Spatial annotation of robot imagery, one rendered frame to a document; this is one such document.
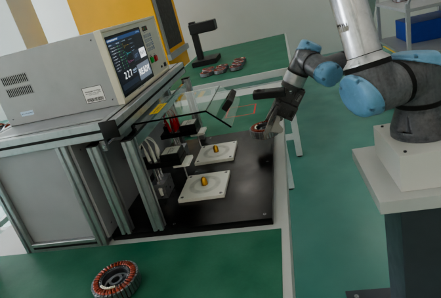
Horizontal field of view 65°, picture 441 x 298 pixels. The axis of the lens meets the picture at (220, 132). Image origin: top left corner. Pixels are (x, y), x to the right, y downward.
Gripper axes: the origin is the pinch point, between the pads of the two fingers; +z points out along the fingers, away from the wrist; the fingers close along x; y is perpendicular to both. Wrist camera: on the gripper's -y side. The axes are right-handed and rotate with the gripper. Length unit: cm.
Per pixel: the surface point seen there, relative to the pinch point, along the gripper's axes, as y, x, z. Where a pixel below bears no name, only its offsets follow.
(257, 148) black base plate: 0.7, 0.1, 7.5
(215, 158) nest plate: -12.7, -6.1, 15.2
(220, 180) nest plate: -9.0, -23.2, 12.7
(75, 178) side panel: -46, -46, 14
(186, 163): -21.2, -26.9, 9.1
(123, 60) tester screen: -48, -25, -14
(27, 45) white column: -275, 276, 122
